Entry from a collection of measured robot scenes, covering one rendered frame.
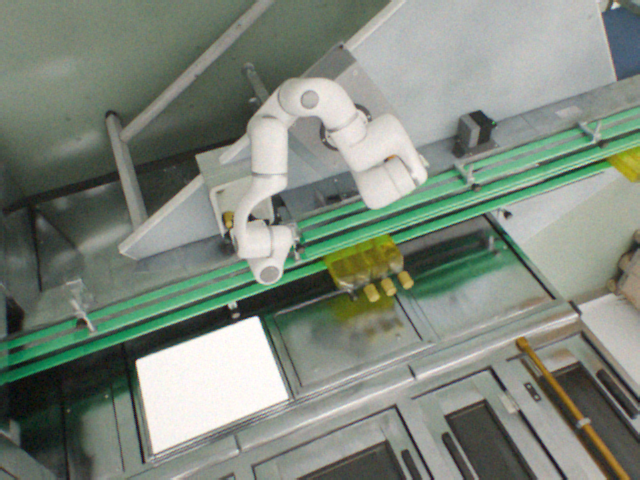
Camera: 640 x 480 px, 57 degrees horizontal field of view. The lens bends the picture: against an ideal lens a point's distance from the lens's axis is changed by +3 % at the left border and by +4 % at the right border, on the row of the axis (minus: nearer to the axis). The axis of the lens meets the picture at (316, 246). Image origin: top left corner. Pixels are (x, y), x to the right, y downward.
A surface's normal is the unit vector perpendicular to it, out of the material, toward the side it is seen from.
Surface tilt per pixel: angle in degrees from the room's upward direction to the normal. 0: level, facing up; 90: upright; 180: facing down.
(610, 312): 90
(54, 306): 90
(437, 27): 0
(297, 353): 90
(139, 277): 90
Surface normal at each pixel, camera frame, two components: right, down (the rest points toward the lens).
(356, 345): -0.07, -0.64
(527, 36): 0.37, 0.70
